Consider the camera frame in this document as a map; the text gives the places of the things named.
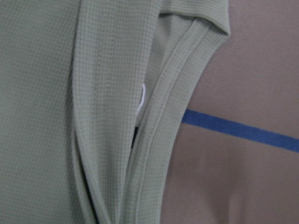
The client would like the olive green long-sleeve shirt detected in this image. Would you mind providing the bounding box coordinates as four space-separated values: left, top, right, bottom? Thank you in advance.
0 0 230 224

